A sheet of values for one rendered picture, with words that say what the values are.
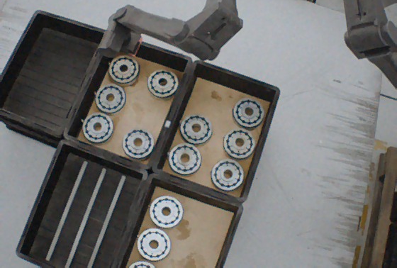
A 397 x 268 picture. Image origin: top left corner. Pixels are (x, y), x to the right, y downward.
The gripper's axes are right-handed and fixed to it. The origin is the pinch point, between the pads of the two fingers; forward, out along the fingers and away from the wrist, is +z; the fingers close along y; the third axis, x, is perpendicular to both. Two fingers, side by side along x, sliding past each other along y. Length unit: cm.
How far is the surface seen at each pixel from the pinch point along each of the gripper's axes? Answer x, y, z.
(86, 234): -58, 9, 11
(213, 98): -0.4, 30.4, 14.6
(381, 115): 58, 112, 104
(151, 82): -3.8, 9.5, 10.5
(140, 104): -11.4, 8.6, 13.0
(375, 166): 28, 115, 103
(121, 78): -6.0, -0.4, 9.8
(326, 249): -34, 86, 29
